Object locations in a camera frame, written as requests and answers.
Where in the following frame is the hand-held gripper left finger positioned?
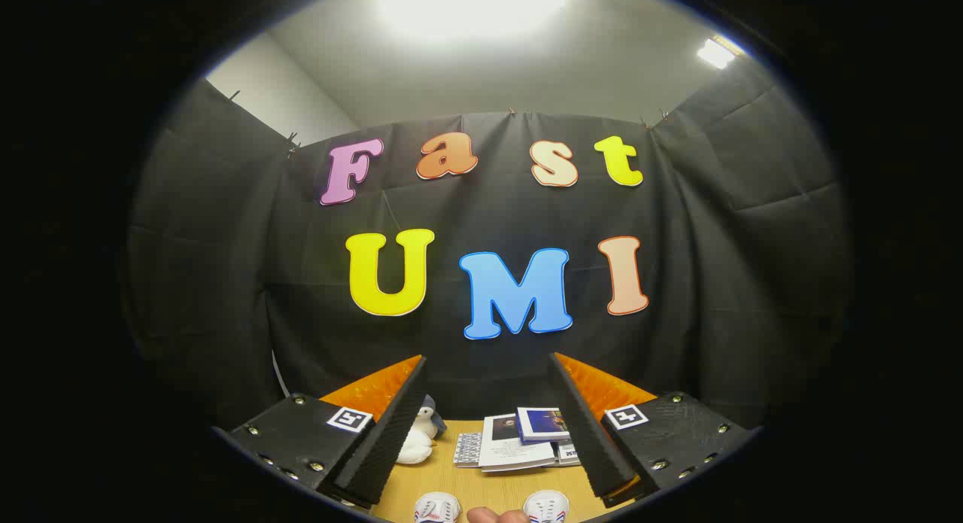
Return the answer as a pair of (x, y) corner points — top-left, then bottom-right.
(226, 354), (430, 509)

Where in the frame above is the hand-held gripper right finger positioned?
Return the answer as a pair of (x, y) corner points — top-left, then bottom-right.
(548, 351), (757, 509)

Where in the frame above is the white canvas shoe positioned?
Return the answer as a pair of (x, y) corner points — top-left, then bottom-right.
(523, 489), (570, 523)
(413, 491), (462, 523)

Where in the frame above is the white duck plush toy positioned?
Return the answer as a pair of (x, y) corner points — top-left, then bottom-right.
(395, 425), (437, 465)

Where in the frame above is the navy white penguin plush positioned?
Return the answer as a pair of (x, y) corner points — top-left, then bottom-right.
(415, 394), (448, 441)

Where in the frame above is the grey patterned book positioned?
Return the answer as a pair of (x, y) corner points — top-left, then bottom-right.
(453, 432), (484, 469)

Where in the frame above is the large white book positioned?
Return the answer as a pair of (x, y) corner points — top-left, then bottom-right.
(478, 413), (557, 473)

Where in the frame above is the rectangular ceiling light panel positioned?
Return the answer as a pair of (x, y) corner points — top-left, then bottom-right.
(696, 35), (742, 71)

